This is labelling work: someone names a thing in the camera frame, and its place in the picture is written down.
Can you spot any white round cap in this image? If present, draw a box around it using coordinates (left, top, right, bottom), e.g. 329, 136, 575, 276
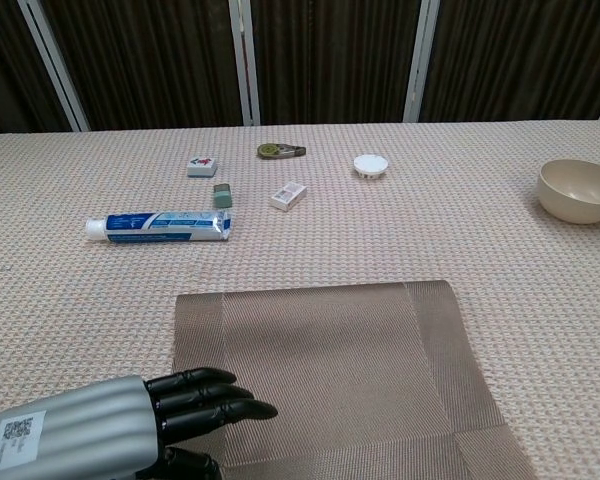
352, 154, 390, 182

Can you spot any olive correction tape dispenser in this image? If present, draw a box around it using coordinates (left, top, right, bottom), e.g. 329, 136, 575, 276
257, 142, 307, 161

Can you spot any dark fabric screen panel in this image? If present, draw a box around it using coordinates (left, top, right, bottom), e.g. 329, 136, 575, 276
420, 0, 600, 123
251, 0, 422, 126
40, 0, 245, 132
0, 0, 74, 140

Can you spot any beige woven tablecloth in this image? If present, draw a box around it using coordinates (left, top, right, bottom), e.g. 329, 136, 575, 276
0, 118, 600, 480

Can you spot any light brown bowl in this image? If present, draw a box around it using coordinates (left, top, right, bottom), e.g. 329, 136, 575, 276
537, 158, 600, 225

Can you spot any brown woven placemat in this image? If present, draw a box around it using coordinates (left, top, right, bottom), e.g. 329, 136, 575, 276
172, 279, 539, 480

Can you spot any left silver and black robot hand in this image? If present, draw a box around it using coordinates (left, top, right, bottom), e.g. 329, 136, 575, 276
0, 367, 280, 480

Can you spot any blue and white toothpaste tube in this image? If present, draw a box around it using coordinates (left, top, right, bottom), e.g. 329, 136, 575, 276
84, 209, 233, 245

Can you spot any small white cardboard box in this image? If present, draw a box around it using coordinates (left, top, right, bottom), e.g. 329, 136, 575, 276
270, 180, 309, 213

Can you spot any white mahjong tile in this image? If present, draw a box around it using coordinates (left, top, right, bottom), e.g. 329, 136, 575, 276
186, 155, 218, 178

